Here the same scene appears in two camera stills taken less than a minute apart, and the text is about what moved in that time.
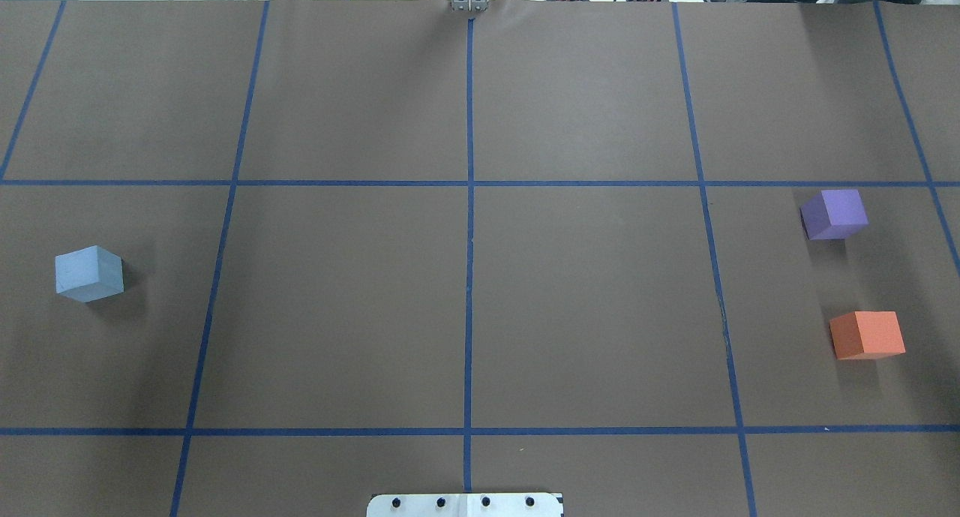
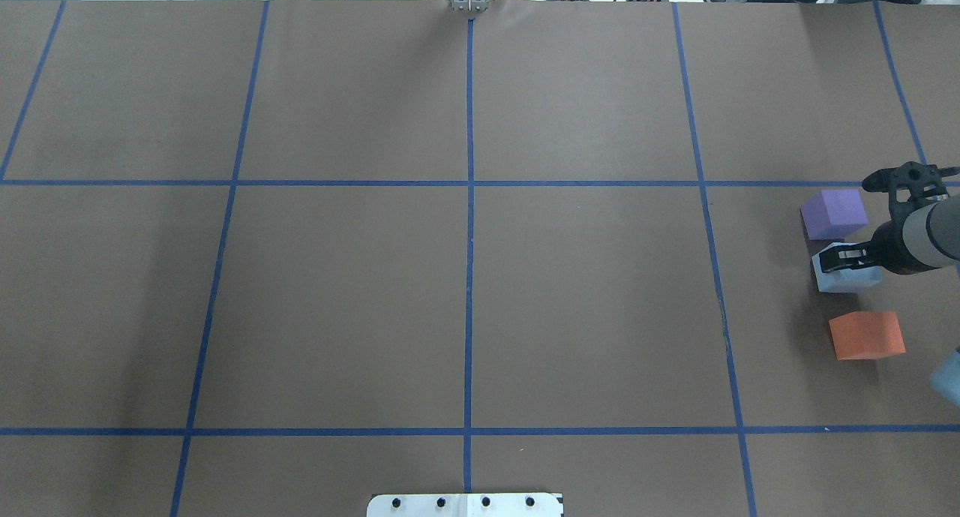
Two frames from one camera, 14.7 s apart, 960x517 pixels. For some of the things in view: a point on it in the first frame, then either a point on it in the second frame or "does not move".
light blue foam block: [88, 274] to [860, 280]
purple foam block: [834, 214] does not move
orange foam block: [867, 335] does not move
